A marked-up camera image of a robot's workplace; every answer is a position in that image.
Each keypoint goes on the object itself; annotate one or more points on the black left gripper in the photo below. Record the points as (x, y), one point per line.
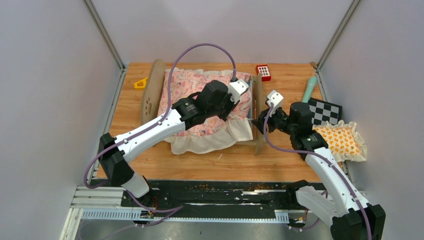
(225, 117)

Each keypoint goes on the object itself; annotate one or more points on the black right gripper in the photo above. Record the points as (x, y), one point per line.
(259, 121)

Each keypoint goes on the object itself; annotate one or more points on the pink unicorn drawstring bag blanket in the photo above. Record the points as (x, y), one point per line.
(214, 105)

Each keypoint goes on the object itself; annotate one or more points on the orange duck print pillow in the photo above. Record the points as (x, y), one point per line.
(345, 143)

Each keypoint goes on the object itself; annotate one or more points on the wooden striped pet bed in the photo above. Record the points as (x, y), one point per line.
(152, 92)

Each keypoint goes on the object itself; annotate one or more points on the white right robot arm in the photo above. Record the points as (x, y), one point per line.
(348, 214)

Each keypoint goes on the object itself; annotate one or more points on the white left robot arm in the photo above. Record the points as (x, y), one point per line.
(115, 153)

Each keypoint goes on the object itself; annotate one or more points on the black and silver chessboard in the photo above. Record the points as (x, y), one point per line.
(324, 112)

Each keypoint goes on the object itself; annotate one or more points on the mint green massager wand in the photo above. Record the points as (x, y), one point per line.
(311, 83)

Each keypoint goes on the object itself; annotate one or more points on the red white grid block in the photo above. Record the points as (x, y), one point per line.
(264, 71)

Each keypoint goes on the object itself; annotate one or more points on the yellow triangle toy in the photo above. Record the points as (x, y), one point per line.
(141, 84)

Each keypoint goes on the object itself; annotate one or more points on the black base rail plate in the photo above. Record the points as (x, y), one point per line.
(218, 199)

